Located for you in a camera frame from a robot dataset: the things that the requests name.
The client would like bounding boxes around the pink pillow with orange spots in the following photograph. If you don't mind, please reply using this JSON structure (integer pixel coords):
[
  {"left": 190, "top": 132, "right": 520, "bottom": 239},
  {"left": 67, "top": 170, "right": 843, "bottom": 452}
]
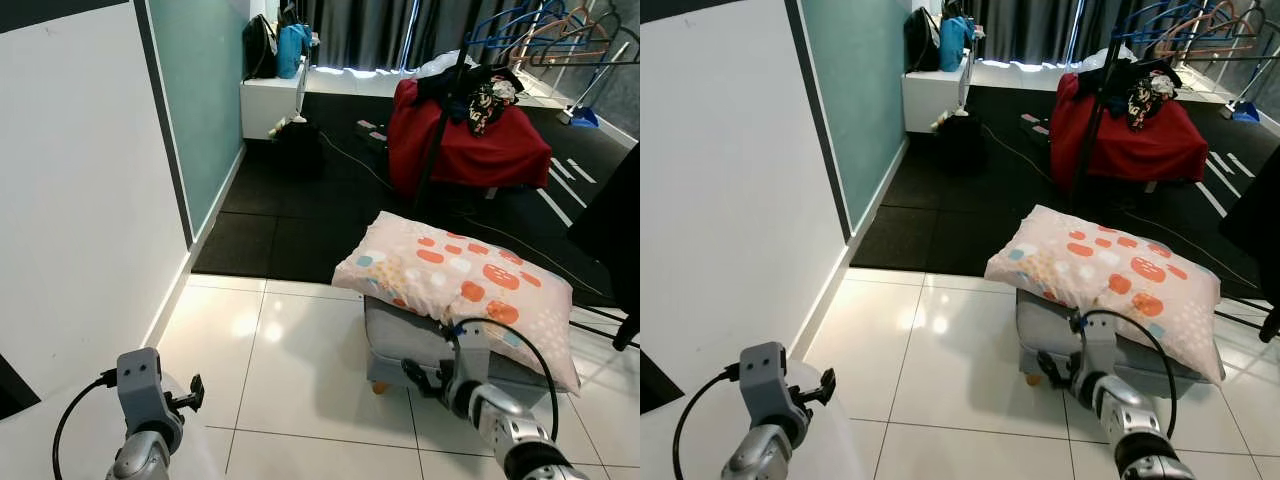
[
  {"left": 332, "top": 211, "right": 581, "bottom": 393},
  {"left": 985, "top": 205, "right": 1225, "bottom": 386}
]

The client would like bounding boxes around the black clothes rack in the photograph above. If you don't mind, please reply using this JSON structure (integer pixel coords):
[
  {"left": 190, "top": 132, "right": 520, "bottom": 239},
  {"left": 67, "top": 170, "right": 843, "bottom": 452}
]
[
  {"left": 413, "top": 0, "right": 641, "bottom": 213},
  {"left": 1072, "top": 0, "right": 1280, "bottom": 201}
]

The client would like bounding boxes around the red cloth cover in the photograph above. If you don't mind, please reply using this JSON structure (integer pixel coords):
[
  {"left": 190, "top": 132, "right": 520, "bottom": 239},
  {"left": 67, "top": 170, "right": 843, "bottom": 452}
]
[
  {"left": 1048, "top": 72, "right": 1210, "bottom": 191},
  {"left": 388, "top": 78, "right": 554, "bottom": 197}
]

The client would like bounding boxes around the black stand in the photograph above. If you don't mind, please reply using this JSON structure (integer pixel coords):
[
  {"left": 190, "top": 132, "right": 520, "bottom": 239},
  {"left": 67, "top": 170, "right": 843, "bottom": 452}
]
[
  {"left": 1218, "top": 168, "right": 1280, "bottom": 344},
  {"left": 568, "top": 144, "right": 641, "bottom": 352}
]

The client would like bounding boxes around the black lumpy bag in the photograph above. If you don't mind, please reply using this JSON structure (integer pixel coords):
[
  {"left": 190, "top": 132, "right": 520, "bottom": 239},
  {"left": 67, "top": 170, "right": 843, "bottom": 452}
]
[
  {"left": 274, "top": 119, "right": 324, "bottom": 178},
  {"left": 937, "top": 111, "right": 987, "bottom": 168}
]

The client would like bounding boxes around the patterned cloth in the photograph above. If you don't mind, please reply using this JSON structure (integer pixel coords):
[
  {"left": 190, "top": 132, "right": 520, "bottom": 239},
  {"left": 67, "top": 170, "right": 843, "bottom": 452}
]
[
  {"left": 1127, "top": 71, "right": 1180, "bottom": 132},
  {"left": 467, "top": 79, "right": 520, "bottom": 137}
]

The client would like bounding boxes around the black garment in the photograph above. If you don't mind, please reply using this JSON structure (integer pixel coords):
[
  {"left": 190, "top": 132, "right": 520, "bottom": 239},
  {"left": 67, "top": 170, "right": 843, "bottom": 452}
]
[
  {"left": 1074, "top": 58, "right": 1183, "bottom": 102},
  {"left": 414, "top": 64, "right": 524, "bottom": 107}
]

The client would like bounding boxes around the white cabinet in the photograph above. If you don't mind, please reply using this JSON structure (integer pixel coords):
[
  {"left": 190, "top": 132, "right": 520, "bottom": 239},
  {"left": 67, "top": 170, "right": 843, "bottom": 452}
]
[
  {"left": 902, "top": 52, "right": 973, "bottom": 135},
  {"left": 240, "top": 58, "right": 311, "bottom": 141}
]

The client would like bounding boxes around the white bundle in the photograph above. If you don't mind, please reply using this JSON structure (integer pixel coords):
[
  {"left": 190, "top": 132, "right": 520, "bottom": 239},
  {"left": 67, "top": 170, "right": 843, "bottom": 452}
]
[
  {"left": 1079, "top": 44, "right": 1142, "bottom": 74},
  {"left": 414, "top": 49, "right": 482, "bottom": 82}
]

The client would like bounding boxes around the blue bag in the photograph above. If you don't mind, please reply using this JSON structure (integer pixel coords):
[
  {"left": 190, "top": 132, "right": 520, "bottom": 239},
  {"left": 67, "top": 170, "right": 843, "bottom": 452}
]
[
  {"left": 277, "top": 20, "right": 312, "bottom": 80},
  {"left": 939, "top": 14, "right": 974, "bottom": 73}
]

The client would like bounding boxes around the dark curtain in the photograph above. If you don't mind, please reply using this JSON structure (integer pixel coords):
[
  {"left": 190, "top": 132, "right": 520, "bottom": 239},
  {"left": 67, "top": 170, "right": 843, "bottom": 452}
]
[
  {"left": 300, "top": 0, "right": 641, "bottom": 77},
  {"left": 965, "top": 0, "right": 1280, "bottom": 73}
]

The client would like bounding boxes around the pink clothes hanger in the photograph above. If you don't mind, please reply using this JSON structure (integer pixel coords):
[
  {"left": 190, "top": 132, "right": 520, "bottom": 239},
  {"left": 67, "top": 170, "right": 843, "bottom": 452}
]
[
  {"left": 1159, "top": 8, "right": 1263, "bottom": 58},
  {"left": 519, "top": 8, "right": 613, "bottom": 63}
]

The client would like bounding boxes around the blue clothes hanger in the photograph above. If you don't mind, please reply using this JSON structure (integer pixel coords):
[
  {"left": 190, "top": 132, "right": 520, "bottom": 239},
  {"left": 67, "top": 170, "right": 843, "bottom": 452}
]
[
  {"left": 494, "top": 3, "right": 572, "bottom": 53},
  {"left": 1139, "top": 0, "right": 1217, "bottom": 47}
]

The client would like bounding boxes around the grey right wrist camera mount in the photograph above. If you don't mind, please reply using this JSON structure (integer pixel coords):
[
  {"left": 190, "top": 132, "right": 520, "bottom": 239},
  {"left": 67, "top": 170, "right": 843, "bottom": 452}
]
[
  {"left": 1079, "top": 311, "right": 1120, "bottom": 377},
  {"left": 454, "top": 319, "right": 492, "bottom": 387}
]

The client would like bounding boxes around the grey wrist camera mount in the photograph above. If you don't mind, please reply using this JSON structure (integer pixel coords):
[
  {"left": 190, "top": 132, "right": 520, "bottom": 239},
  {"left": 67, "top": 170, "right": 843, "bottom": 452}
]
[
  {"left": 1079, "top": 311, "right": 1120, "bottom": 377},
  {"left": 740, "top": 341, "right": 812, "bottom": 431},
  {"left": 454, "top": 319, "right": 492, "bottom": 387},
  {"left": 116, "top": 347, "right": 187, "bottom": 439}
]

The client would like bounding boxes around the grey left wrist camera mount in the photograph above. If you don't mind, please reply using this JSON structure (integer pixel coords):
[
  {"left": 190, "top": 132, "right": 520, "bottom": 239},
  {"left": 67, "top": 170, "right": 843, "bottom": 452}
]
[
  {"left": 116, "top": 347, "right": 187, "bottom": 439},
  {"left": 740, "top": 341, "right": 812, "bottom": 431}
]

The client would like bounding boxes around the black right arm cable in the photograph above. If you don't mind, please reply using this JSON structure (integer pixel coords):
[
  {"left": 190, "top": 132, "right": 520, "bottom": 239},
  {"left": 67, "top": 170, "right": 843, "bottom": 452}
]
[
  {"left": 446, "top": 317, "right": 560, "bottom": 442},
  {"left": 1074, "top": 307, "right": 1180, "bottom": 437}
]

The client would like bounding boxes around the blue dustpan with handle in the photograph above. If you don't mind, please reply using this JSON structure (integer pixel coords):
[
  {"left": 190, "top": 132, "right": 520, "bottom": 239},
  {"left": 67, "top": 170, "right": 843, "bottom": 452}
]
[
  {"left": 556, "top": 40, "right": 634, "bottom": 130},
  {"left": 1220, "top": 58, "right": 1280, "bottom": 124}
]

